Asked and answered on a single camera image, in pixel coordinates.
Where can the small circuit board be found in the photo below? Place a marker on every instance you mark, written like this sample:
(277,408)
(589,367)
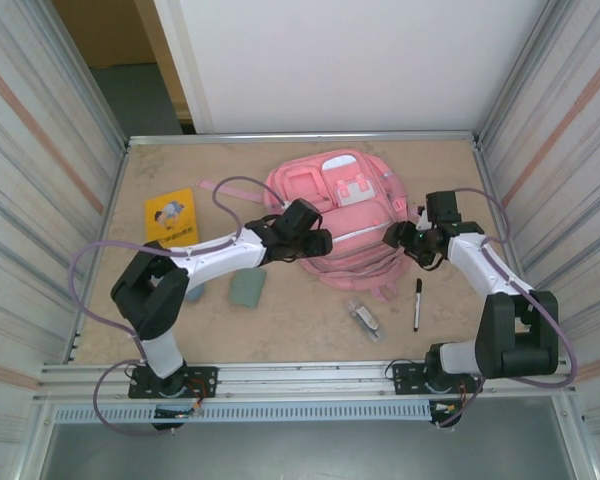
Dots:
(177,412)
(445,408)

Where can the black marker pen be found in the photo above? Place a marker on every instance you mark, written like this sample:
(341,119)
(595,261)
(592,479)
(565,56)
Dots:
(418,305)

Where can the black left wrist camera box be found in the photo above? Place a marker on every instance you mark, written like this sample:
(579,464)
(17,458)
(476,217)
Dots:
(301,215)

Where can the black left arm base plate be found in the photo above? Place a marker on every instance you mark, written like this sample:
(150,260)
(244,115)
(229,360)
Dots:
(205,382)

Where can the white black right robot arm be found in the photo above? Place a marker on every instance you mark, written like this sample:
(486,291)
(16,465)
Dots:
(480,265)

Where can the pink backpack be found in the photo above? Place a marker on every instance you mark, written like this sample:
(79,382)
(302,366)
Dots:
(352,240)

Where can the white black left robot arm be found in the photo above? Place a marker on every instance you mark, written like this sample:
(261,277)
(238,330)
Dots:
(215,257)

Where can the aluminium mounting rail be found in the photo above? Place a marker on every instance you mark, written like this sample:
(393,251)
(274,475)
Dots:
(305,377)

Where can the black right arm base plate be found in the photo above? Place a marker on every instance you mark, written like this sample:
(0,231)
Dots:
(410,375)

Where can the white door frame post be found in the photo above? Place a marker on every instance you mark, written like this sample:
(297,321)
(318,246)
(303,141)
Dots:
(180,65)

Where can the aluminium table edge rail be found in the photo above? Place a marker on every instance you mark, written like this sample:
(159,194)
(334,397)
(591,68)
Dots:
(300,139)

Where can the blue pencil case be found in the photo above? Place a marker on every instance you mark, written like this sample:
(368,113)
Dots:
(196,296)

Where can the yellow book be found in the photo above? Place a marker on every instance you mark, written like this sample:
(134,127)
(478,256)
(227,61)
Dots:
(172,215)

